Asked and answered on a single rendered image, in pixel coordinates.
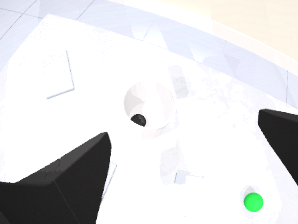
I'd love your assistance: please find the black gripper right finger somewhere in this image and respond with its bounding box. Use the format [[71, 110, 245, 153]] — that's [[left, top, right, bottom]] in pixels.
[[258, 108, 298, 185]]

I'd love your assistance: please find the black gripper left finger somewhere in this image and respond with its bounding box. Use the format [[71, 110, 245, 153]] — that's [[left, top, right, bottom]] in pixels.
[[0, 132, 113, 224]]

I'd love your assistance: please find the dark grey ball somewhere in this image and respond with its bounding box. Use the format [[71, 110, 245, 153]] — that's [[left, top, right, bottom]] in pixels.
[[130, 113, 146, 127]]

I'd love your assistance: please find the green ball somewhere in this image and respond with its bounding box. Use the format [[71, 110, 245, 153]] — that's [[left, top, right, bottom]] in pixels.
[[243, 192, 263, 212]]

